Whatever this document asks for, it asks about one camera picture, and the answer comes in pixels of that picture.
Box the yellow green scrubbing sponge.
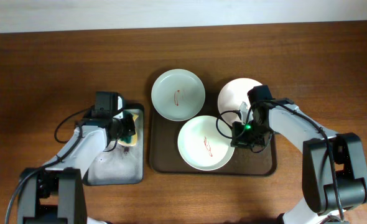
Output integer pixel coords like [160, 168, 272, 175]
[118, 112, 139, 147]

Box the white plate with red smear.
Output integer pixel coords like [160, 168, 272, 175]
[177, 115, 235, 171]

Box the pale green plate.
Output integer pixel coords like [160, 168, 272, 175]
[151, 69, 206, 121]

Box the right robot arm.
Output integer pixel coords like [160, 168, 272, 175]
[232, 100, 367, 224]

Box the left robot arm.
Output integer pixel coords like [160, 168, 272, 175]
[11, 110, 137, 223]

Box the small grey soapy tray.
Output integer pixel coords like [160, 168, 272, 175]
[83, 103, 144, 186]

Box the dark brown serving tray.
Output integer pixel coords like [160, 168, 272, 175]
[149, 93, 277, 177]

